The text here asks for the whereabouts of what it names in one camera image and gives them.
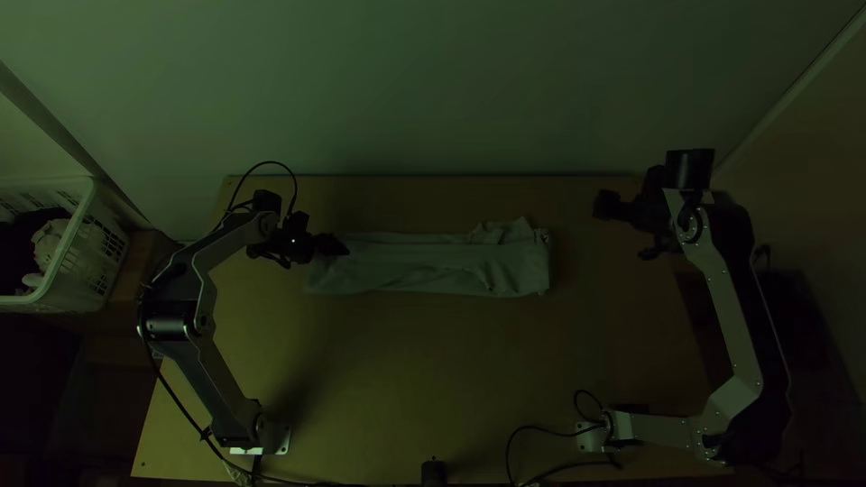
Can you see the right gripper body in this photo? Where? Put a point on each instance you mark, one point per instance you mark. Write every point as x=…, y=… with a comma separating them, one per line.
x=634, y=211

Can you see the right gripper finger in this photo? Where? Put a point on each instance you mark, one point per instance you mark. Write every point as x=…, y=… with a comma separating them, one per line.
x=606, y=204

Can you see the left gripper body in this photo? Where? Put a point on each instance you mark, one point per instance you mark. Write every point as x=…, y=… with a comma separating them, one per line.
x=294, y=245

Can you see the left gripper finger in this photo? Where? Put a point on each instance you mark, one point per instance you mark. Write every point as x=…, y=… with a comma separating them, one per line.
x=330, y=245

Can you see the white t-shirt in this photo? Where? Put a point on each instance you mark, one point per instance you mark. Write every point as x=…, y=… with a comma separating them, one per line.
x=440, y=267

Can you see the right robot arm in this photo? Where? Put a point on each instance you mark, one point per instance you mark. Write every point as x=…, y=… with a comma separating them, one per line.
x=724, y=304

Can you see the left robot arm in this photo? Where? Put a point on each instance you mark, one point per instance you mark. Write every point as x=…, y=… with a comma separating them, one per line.
x=193, y=297

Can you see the white laundry basket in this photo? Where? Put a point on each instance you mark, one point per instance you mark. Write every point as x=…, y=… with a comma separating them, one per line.
x=91, y=250

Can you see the heap of clothes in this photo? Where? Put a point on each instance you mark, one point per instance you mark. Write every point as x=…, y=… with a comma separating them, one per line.
x=40, y=247

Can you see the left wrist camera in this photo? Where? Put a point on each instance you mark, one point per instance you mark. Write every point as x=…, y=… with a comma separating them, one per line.
x=298, y=220

